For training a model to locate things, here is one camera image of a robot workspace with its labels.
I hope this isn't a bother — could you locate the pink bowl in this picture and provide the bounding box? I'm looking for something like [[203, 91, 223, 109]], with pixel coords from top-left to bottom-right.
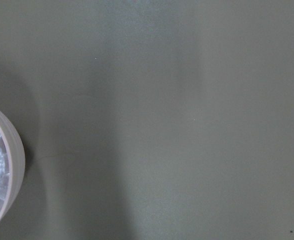
[[0, 111, 26, 221]]

